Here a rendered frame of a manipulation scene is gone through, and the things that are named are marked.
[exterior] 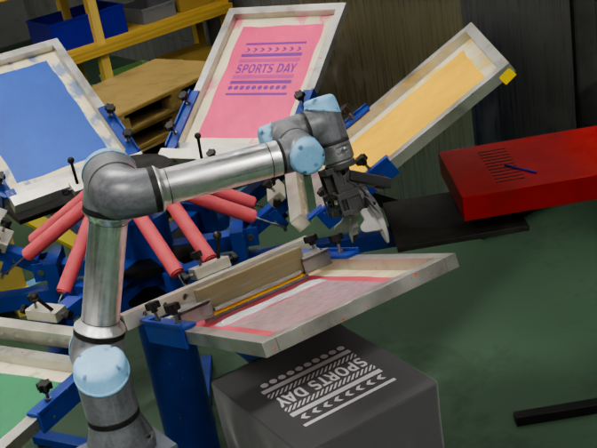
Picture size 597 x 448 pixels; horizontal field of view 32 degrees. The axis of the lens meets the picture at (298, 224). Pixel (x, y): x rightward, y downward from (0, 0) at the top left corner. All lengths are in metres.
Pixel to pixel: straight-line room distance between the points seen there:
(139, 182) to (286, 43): 2.51
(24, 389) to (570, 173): 1.91
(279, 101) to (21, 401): 1.77
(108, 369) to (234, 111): 2.32
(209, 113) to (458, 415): 1.63
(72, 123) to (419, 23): 1.95
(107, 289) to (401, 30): 3.59
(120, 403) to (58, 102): 2.56
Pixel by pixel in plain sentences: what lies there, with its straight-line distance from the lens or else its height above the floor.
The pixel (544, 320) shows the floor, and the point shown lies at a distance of 4.98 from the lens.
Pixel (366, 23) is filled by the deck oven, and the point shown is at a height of 1.16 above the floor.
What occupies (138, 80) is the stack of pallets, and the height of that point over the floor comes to 0.80.
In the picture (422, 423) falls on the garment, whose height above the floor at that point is 0.85.
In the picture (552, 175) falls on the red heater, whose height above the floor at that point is 1.10.
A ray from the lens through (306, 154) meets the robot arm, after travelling 2.16.
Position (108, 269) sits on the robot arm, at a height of 1.58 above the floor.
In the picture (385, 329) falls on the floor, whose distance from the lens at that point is 5.03.
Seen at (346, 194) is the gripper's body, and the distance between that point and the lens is 2.32.
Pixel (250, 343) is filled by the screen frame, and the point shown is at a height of 1.30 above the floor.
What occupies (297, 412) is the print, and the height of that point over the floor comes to 0.95.
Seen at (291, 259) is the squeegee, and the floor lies 1.18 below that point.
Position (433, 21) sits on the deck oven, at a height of 1.21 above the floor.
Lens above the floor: 2.51
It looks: 24 degrees down
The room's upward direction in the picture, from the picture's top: 10 degrees counter-clockwise
